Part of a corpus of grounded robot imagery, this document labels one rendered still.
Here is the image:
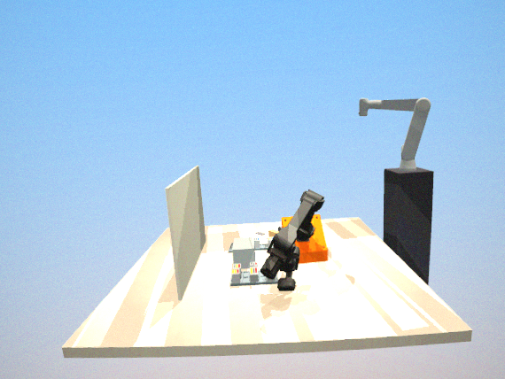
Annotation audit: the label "beige flat panel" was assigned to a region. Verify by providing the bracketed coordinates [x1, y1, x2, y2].
[166, 166, 206, 301]

